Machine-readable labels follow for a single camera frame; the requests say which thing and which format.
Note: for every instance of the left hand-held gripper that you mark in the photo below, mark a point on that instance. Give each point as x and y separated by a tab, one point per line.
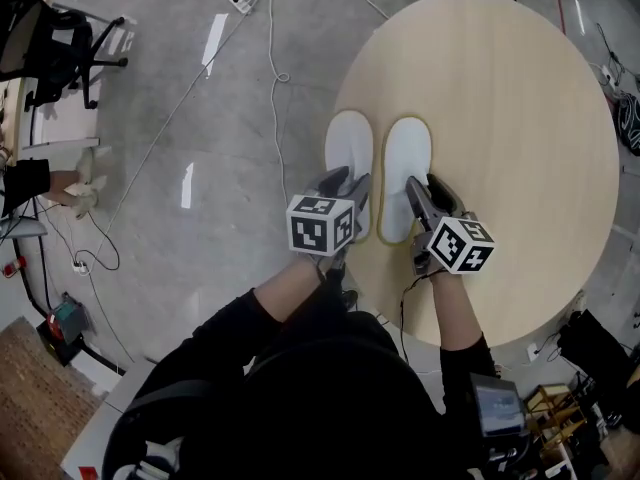
320	225

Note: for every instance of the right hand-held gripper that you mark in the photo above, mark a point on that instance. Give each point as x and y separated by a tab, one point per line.
460	245

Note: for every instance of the white slipper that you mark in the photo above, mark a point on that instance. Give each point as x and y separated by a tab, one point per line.
347	140
405	153

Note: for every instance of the person's right forearm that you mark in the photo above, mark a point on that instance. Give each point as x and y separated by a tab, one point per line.
455	313

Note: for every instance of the person's left forearm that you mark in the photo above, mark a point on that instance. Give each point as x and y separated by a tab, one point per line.
290	285

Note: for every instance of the round wooden table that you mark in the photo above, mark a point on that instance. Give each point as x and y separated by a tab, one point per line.
500	143

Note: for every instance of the person's black clothing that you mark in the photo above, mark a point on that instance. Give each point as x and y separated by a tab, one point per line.
325	393

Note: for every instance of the yellow metal rack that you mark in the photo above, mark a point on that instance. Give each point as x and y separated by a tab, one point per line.
550	390

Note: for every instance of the light wooden desk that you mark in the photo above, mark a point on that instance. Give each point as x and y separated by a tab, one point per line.
60	128

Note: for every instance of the green and red tool case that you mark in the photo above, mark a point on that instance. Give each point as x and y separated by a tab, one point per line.
70	318

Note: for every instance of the black office chair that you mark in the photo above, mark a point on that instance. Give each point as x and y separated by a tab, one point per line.
60	53

